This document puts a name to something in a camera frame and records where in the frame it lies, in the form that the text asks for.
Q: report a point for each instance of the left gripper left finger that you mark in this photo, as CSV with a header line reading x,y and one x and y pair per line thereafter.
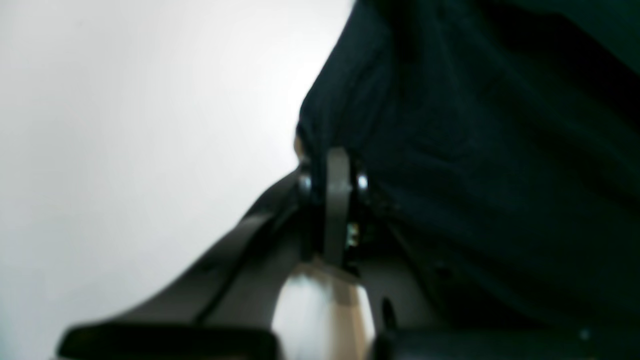
x,y
221,307

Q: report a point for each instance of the black T-shirt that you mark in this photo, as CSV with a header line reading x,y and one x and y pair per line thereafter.
x,y
508,130

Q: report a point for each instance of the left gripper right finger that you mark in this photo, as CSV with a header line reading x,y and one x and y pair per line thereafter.
x,y
424,305

